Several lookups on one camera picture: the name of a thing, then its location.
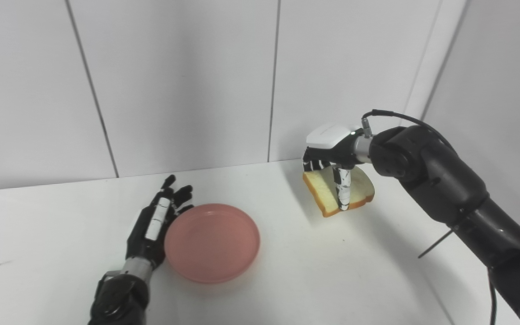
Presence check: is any slice of bread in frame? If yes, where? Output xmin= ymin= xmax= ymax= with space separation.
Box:
xmin=302 ymin=164 xmax=376 ymax=218

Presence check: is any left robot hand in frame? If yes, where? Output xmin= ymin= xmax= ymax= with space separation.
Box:
xmin=125 ymin=174 xmax=195 ymax=270

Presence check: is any pink plate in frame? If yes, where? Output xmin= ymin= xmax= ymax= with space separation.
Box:
xmin=164 ymin=203 xmax=261 ymax=284

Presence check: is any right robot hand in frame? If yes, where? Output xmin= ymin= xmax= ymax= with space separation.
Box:
xmin=302 ymin=122 xmax=365 ymax=212

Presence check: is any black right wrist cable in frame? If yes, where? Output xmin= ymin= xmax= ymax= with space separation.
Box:
xmin=361 ymin=109 xmax=497 ymax=325

